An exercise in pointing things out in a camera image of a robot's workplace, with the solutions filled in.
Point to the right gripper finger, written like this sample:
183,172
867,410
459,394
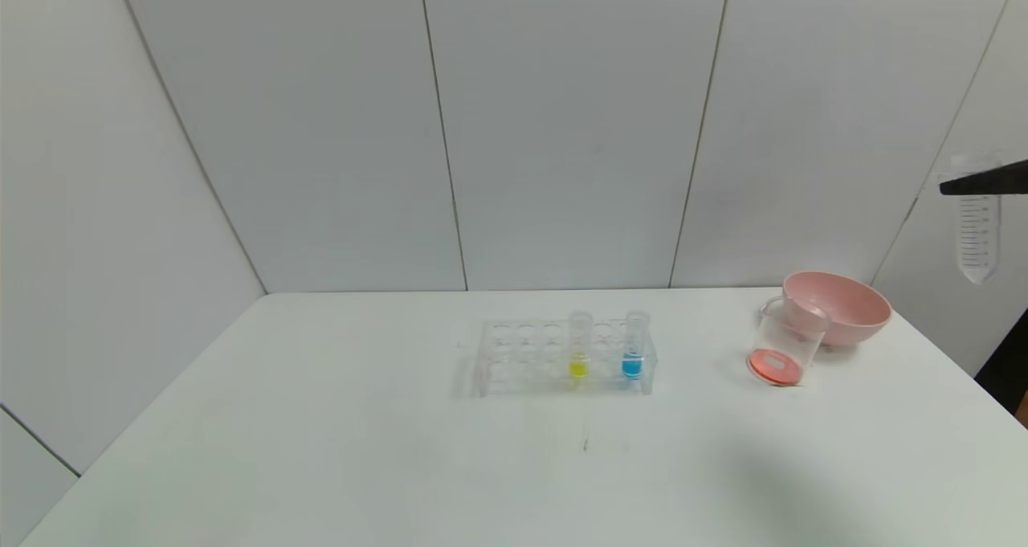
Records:
992,181

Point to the red pigment test tube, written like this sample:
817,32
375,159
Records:
978,242

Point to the blue pigment test tube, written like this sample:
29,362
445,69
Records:
632,365

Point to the yellow pigment test tube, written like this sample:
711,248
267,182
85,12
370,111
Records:
578,365

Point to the clear plastic test tube rack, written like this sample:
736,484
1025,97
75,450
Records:
554,374

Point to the pink bowl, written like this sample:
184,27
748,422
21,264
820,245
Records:
851,314

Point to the clear glass beaker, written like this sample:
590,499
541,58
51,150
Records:
783,354

